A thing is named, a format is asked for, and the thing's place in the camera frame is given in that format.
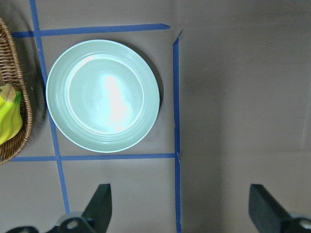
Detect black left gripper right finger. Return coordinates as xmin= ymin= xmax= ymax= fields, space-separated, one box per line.
xmin=248 ymin=184 xmax=295 ymax=233

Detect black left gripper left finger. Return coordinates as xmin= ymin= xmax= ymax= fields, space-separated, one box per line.
xmin=82 ymin=184 xmax=112 ymax=233

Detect light green plate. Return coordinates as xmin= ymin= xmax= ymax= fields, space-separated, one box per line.
xmin=46 ymin=39 xmax=160 ymax=153

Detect yellow banana bunch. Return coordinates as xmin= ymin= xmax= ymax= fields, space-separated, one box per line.
xmin=0 ymin=83 xmax=23 ymax=145

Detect brown wicker basket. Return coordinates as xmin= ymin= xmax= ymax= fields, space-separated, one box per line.
xmin=0 ymin=19 xmax=33 ymax=164

